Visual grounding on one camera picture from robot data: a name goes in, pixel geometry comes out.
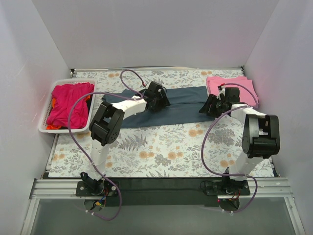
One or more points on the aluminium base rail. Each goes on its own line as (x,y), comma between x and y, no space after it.
(268,187)

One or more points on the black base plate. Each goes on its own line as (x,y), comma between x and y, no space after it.
(162,191)

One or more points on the floral table mat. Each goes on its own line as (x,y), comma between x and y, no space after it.
(174,150)

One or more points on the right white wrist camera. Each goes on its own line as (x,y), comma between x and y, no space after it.
(221,94)

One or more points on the white plastic basket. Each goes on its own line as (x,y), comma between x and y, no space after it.
(47,109)

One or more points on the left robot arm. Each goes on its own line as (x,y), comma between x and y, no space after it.
(106,124)

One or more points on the orange garment in basket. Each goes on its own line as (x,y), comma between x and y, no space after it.
(52,127)

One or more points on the magenta t-shirt in basket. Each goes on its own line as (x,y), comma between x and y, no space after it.
(66,95)

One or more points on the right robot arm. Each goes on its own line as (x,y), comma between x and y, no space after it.
(260,140)

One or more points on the folded pink t-shirt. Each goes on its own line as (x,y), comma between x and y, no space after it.
(214,82)

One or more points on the blue-grey t-shirt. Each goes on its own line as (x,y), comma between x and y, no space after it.
(185,104)

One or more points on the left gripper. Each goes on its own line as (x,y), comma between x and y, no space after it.
(160,99)

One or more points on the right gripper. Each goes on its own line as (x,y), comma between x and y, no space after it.
(210,107)

